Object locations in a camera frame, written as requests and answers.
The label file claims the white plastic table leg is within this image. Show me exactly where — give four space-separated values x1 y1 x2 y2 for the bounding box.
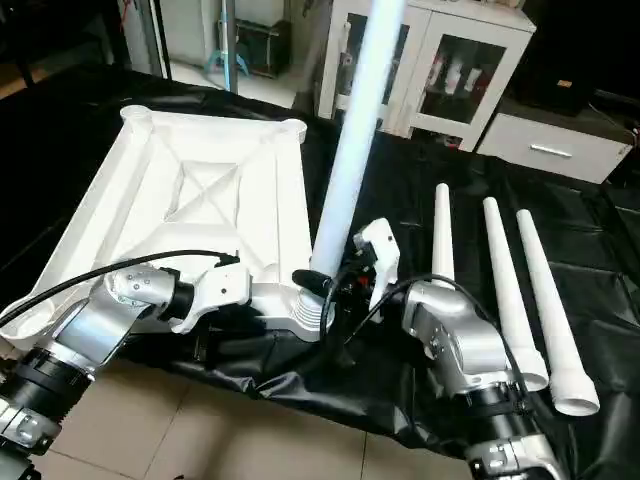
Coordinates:
293 0 407 332
483 197 551 393
515 209 602 418
432 183 458 288

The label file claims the white plastic table top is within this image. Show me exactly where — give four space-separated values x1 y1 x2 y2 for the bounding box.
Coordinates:
0 103 337 339

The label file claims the black work mat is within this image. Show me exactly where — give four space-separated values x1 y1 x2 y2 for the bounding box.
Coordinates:
0 65 640 471

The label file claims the white drawer unit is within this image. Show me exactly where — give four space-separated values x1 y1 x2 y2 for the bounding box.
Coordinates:
477 112 635 187

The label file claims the white glass door cabinet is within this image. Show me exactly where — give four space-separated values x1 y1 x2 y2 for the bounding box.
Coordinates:
317 0 537 152

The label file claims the light blue stand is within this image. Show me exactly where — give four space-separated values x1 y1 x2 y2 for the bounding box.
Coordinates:
204 0 252 93

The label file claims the dark low sideboard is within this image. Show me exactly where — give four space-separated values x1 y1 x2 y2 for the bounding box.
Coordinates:
520 0 640 136

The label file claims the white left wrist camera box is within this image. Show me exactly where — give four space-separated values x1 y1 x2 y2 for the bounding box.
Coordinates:
168 262 251 334

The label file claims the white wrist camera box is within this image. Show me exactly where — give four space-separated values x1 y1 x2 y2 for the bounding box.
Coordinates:
352 218 402 313
168 262 251 334

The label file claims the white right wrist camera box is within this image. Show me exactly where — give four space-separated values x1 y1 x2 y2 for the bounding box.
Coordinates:
352 218 402 313

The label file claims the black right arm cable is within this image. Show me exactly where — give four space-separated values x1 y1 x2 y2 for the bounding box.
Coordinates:
335 272 526 403

